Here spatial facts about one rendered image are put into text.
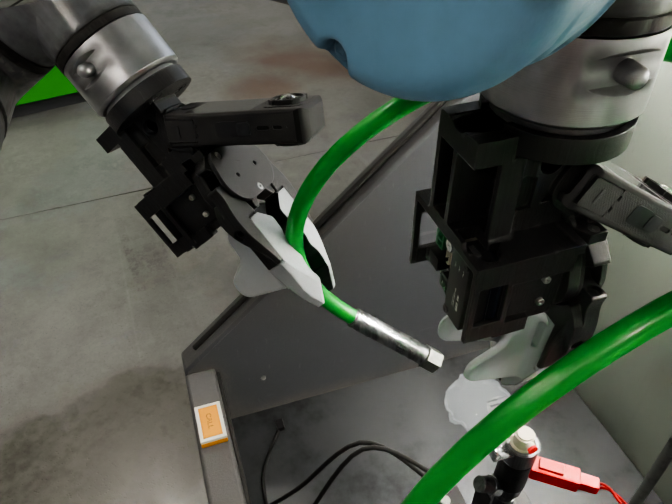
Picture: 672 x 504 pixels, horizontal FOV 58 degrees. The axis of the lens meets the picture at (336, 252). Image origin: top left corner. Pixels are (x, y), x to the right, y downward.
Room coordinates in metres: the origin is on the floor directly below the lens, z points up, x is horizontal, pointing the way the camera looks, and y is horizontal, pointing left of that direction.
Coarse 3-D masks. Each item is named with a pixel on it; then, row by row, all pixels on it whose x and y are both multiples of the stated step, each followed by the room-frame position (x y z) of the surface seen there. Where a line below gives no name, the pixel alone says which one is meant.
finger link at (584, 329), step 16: (592, 288) 0.23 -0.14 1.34; (560, 304) 0.24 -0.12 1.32; (576, 304) 0.23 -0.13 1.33; (592, 304) 0.22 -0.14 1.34; (560, 320) 0.23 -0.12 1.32; (576, 320) 0.22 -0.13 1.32; (592, 320) 0.23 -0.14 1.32; (560, 336) 0.23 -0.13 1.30; (576, 336) 0.22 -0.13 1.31; (544, 352) 0.23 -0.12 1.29; (560, 352) 0.23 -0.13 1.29
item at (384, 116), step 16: (384, 112) 0.36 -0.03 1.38; (400, 112) 0.35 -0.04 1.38; (352, 128) 0.36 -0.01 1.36; (368, 128) 0.36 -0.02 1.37; (384, 128) 0.36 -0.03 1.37; (336, 144) 0.36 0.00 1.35; (352, 144) 0.36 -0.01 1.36; (320, 160) 0.36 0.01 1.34; (336, 160) 0.36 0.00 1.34; (320, 176) 0.36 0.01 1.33; (304, 192) 0.36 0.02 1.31; (304, 208) 0.36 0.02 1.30; (288, 224) 0.36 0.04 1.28; (304, 224) 0.36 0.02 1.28; (288, 240) 0.36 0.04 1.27; (304, 256) 0.36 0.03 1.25; (336, 304) 0.36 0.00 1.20; (352, 320) 0.36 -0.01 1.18
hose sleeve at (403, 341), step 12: (360, 312) 0.36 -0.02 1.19; (348, 324) 0.36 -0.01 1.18; (360, 324) 0.35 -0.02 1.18; (372, 324) 0.36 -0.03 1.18; (384, 324) 0.36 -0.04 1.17; (372, 336) 0.35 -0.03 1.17; (384, 336) 0.35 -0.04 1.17; (396, 336) 0.36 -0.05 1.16; (408, 336) 0.36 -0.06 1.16; (396, 348) 0.35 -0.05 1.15; (408, 348) 0.35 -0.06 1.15; (420, 348) 0.36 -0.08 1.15; (420, 360) 0.35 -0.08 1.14
